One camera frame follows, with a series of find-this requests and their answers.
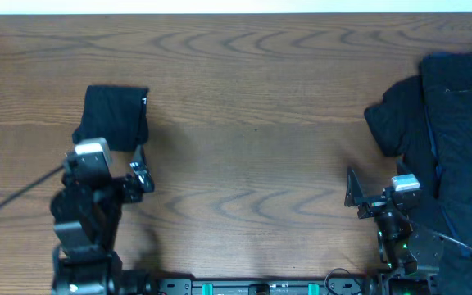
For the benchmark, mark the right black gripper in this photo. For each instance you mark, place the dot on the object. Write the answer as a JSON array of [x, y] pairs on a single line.
[[370, 204]]

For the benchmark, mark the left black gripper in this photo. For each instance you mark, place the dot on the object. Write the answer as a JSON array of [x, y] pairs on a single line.
[[122, 185]]

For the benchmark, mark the dark teal t-shirt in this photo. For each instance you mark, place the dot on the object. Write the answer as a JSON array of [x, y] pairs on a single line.
[[116, 113]]

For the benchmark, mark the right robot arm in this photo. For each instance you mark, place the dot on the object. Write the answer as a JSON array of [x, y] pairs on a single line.
[[411, 253]]

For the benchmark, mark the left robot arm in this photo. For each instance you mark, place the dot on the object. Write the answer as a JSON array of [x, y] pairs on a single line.
[[87, 213]]

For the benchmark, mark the dark clothes pile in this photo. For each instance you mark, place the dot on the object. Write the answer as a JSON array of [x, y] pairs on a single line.
[[426, 120]]

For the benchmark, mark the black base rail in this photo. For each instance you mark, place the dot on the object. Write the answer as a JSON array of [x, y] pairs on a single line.
[[334, 284]]

